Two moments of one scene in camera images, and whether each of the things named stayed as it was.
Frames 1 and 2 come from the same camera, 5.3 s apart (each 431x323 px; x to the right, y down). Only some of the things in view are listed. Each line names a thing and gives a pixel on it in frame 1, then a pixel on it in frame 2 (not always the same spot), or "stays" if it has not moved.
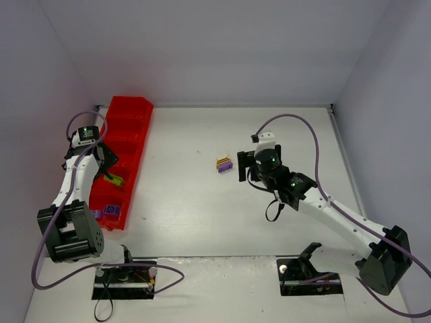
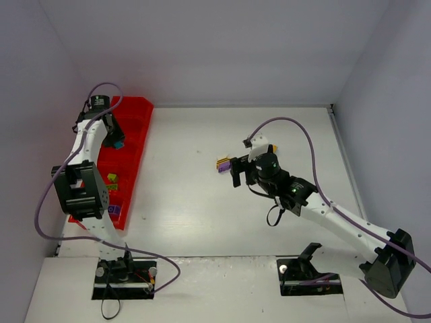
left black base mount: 124,282 stays
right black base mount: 300,276 stays
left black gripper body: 108,158 -> 112,133
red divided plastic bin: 128,120 stays
